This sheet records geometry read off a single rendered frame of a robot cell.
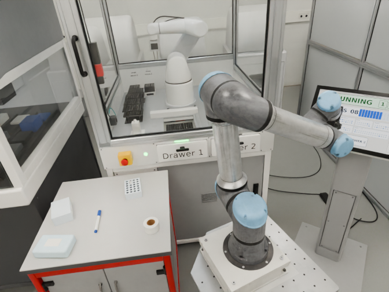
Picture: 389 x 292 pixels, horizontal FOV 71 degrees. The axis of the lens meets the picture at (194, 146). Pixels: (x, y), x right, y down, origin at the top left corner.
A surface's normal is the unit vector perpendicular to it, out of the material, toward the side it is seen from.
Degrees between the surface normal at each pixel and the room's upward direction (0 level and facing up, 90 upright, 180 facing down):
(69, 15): 90
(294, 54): 90
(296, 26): 90
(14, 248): 90
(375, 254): 0
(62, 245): 0
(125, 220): 0
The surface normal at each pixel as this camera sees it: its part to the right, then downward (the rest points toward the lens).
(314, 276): -0.07, -0.85
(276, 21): 0.11, 0.51
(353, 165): -0.54, 0.46
